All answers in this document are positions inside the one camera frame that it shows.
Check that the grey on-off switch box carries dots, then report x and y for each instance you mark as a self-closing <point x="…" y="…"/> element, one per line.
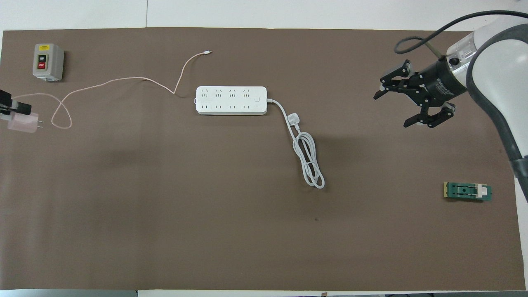
<point x="48" y="62"/>

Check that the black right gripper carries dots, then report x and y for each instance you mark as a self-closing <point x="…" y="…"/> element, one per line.
<point x="441" y="84"/>

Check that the brown table mat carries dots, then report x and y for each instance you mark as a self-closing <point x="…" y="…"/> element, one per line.
<point x="247" y="206"/>

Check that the pink charger adapter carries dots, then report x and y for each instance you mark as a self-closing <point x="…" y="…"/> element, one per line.
<point x="22" y="123"/>

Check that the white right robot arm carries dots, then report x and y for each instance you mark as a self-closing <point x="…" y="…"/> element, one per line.
<point x="503" y="70"/>

